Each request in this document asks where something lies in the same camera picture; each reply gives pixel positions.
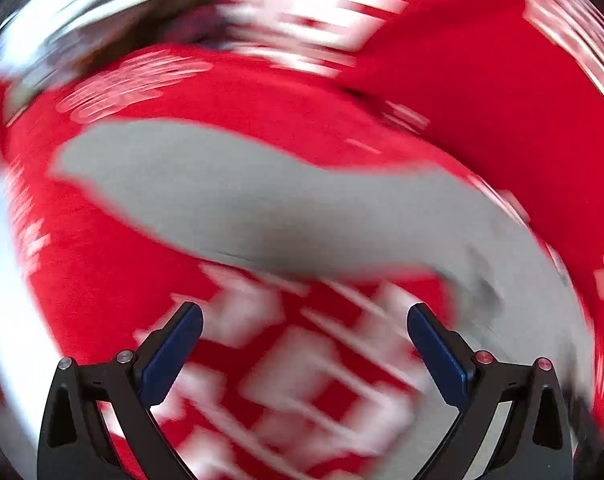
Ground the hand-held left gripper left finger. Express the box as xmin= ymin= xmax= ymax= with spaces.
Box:
xmin=36 ymin=301 xmax=204 ymax=480

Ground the grey small garment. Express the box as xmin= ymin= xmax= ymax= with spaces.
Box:
xmin=50 ymin=120 xmax=599 ymax=480

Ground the red printed sofa cover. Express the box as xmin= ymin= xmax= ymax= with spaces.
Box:
xmin=0 ymin=0 xmax=604 ymax=480

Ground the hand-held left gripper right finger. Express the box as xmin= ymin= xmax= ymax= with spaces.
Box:
xmin=406 ymin=302 xmax=576 ymax=480

